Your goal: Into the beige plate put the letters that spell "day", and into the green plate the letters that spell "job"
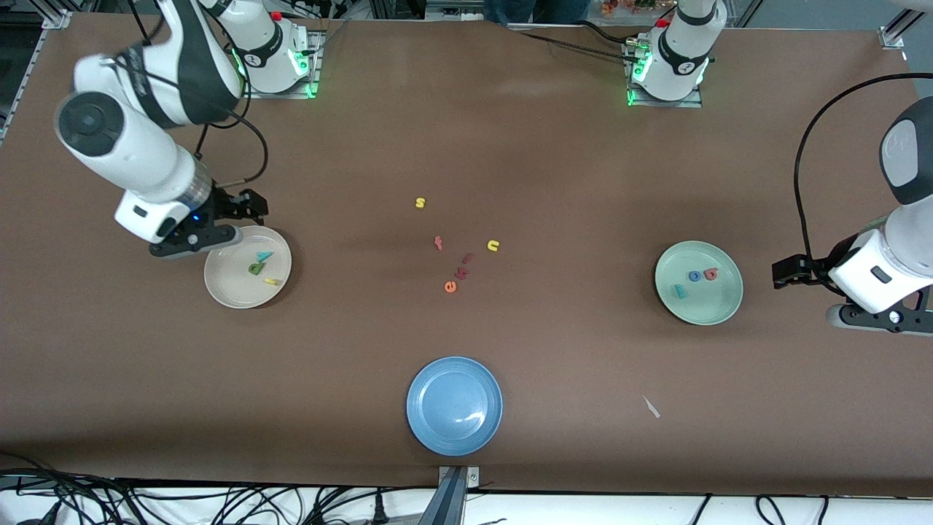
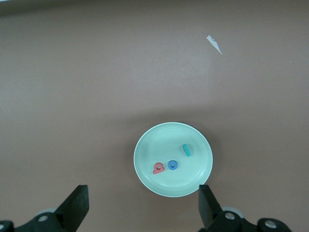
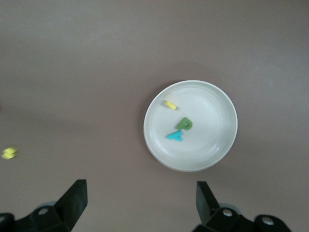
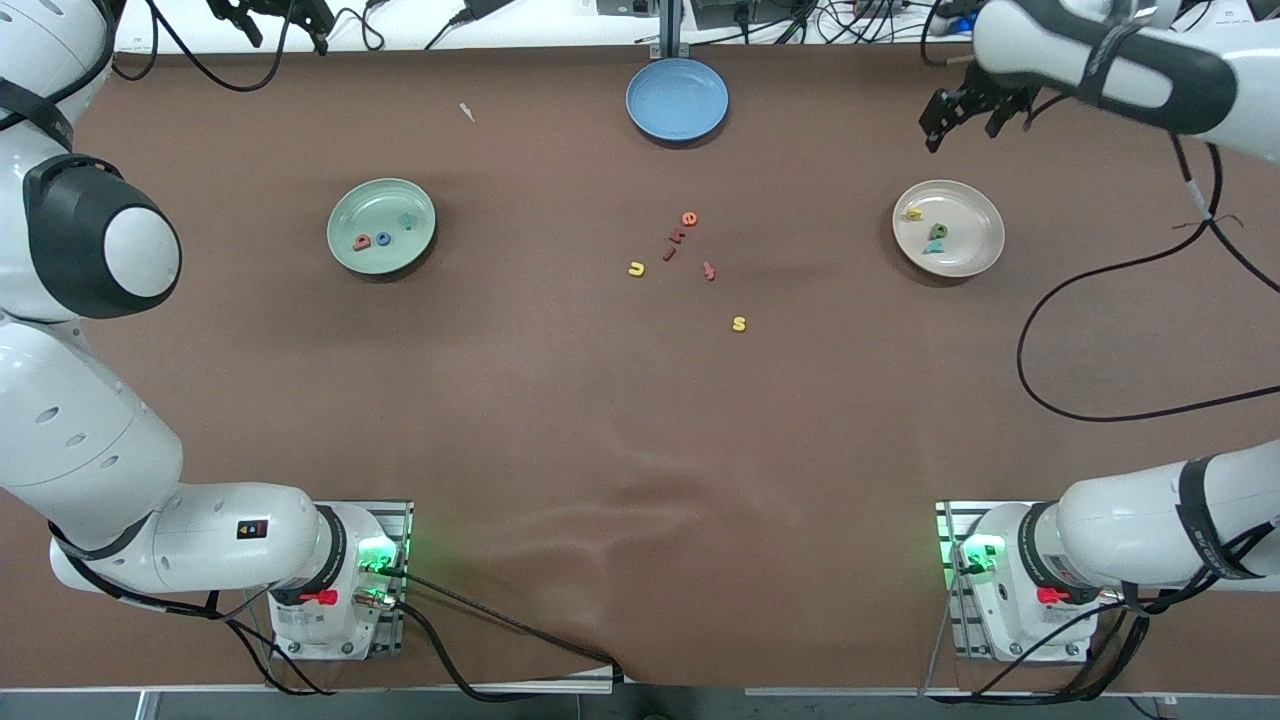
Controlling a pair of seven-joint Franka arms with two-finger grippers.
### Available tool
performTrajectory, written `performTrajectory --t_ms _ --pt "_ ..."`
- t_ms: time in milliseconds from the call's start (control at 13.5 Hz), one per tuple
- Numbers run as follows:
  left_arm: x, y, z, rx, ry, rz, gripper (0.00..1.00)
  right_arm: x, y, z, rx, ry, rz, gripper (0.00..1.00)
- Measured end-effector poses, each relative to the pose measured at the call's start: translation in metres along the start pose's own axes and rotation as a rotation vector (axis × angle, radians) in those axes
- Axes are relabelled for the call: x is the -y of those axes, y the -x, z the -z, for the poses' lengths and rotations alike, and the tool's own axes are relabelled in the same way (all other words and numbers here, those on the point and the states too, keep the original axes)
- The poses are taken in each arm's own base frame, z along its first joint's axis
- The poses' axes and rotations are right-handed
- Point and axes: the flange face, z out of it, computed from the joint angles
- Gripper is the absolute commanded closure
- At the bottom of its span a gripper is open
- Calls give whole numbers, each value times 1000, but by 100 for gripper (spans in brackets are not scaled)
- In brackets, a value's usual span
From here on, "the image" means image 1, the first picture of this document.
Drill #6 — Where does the beige plate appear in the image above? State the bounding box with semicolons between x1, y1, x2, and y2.
203;225;293;310

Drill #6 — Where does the green plate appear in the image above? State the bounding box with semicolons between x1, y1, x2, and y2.
654;241;744;326

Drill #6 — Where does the brown table cover sheet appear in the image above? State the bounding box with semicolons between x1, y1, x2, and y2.
0;11;933;500

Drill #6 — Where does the blue plate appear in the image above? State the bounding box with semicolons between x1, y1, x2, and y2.
406;356;504;457

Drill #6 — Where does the person in blue jeans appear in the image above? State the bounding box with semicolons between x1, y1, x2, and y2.
485;0;591;24

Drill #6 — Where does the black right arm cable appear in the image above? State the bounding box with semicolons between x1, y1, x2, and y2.
128;0;269;189

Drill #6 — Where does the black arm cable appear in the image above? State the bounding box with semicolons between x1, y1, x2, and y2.
128;0;269;189
795;71;933;289

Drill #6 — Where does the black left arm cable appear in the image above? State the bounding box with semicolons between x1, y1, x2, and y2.
795;71;933;289

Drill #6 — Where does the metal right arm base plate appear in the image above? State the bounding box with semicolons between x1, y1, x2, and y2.
243;29;324;99

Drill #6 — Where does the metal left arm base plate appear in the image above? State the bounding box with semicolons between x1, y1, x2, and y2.
627;33;704;109

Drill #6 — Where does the aluminium frame rail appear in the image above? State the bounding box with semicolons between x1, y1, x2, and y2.
0;11;74;139

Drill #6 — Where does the aluminium frame corner bracket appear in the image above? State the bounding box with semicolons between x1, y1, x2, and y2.
878;11;921;50

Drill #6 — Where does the black table cable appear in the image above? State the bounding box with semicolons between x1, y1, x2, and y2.
519;20;646;63

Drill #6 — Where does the black floor cable tangle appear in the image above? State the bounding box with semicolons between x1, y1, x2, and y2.
0;452;409;525

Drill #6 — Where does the white rail strip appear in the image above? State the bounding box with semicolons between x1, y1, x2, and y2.
507;22;631;34

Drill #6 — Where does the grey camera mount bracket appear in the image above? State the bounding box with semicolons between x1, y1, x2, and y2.
419;465;482;525

